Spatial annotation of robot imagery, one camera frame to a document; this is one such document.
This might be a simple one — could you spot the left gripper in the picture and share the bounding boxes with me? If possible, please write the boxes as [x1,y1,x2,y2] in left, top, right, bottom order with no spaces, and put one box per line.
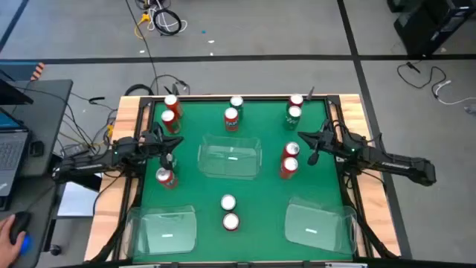
[143,128,184,152]

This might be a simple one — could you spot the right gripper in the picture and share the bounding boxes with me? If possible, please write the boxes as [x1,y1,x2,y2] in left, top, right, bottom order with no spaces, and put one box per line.
[297,121,341,153]

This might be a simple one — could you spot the red Coca-Cola soda can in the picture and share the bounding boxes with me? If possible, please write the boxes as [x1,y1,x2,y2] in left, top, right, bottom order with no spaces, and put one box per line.
[288,93,305,109]
[161,109,182,135]
[282,141,301,160]
[222,211,241,233]

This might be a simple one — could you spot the red Fanta soda can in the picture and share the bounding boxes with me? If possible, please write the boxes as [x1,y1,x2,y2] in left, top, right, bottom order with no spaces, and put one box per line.
[164,94,184,120]
[279,156,300,180]
[155,167,179,190]
[223,106,240,133]

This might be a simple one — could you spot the clear plastic bin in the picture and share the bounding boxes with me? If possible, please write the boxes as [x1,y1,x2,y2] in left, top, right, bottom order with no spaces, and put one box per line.
[283,196,358,256]
[125,204,199,259]
[196,133,263,181]

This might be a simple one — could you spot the green table mat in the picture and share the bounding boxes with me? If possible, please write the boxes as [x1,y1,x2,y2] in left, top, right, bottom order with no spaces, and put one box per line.
[132,99,354,263]

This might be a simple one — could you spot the black desk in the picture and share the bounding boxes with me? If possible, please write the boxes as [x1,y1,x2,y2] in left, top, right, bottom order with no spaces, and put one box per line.
[0,78,74,268]

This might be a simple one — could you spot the small black device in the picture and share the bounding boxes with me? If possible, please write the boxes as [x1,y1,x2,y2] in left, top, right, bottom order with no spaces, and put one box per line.
[28,140,45,158]

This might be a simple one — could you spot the orange black striped block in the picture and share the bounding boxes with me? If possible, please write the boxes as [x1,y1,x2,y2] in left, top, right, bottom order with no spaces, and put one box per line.
[30,62,47,82]

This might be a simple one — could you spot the black laptop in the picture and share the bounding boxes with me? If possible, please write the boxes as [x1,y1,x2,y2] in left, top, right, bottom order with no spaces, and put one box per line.
[0,106,31,211]

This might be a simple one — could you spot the black equipment case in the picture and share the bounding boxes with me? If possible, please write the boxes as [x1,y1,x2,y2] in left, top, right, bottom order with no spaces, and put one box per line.
[386,0,476,57]

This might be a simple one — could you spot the black monitor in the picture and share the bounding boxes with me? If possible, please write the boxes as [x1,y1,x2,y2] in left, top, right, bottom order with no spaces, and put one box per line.
[0,68,34,106]

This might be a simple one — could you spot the black computer mouse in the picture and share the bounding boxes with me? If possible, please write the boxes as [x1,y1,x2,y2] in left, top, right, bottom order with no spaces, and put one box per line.
[9,211,33,246]

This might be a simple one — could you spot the dark blue mat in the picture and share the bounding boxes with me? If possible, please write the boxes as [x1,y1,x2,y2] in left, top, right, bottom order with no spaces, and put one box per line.
[0,61,40,82]

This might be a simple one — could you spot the person's hand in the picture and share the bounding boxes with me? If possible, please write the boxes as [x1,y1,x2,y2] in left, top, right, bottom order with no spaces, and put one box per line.
[0,217,28,268]

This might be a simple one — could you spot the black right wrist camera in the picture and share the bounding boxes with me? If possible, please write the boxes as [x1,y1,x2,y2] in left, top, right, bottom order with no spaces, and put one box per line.
[306,143,322,167]

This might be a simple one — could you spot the black metal frame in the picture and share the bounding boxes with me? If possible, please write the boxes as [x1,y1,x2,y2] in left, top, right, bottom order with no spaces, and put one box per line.
[84,95,402,268]

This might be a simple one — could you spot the thick black cable loop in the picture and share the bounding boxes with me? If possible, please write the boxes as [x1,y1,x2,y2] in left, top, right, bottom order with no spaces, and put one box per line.
[123,83,155,97]

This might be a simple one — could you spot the long black cable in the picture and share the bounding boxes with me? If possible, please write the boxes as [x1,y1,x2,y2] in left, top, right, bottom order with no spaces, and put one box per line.
[124,0,160,96]

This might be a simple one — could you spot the white cable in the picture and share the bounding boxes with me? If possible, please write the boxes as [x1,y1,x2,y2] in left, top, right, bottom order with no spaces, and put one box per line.
[147,0,189,34]
[432,79,476,106]

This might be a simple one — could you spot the black cable with plug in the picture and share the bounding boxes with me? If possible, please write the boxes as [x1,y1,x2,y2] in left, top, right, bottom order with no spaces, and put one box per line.
[396,60,448,90]

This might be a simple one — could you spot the yellow cable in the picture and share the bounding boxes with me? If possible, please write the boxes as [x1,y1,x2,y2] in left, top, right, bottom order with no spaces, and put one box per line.
[133,10,152,40]

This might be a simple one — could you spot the coiled black cable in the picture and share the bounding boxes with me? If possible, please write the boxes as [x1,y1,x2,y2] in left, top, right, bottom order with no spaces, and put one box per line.
[152,7,183,37]

